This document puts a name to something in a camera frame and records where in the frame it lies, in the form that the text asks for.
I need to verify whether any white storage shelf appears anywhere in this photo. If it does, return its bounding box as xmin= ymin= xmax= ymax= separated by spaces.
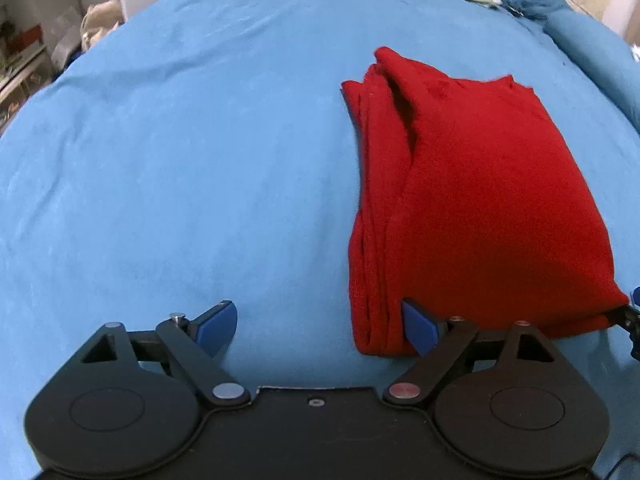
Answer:
xmin=0 ymin=5 xmax=57 ymax=128

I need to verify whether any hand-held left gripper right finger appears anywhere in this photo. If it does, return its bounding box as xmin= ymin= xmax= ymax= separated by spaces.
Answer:
xmin=381 ymin=297 xmax=558 ymax=406

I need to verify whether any red towel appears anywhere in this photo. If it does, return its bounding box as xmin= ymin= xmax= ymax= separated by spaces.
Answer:
xmin=341 ymin=46 xmax=631 ymax=358

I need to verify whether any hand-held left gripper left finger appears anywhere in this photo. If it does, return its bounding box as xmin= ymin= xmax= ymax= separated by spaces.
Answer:
xmin=77 ymin=301 xmax=252 ymax=406

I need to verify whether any blue bed sheet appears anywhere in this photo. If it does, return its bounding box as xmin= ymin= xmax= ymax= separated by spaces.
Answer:
xmin=0 ymin=0 xmax=640 ymax=480

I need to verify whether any cream cloth bag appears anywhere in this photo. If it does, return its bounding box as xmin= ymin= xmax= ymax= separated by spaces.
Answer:
xmin=81 ymin=0 xmax=125 ymax=52

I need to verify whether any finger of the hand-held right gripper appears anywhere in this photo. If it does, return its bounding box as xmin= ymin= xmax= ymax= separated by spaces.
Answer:
xmin=604 ymin=286 xmax=640 ymax=362

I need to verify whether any clear plastic bag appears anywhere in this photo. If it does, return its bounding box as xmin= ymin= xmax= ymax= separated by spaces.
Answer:
xmin=50 ymin=7 xmax=85 ymax=73

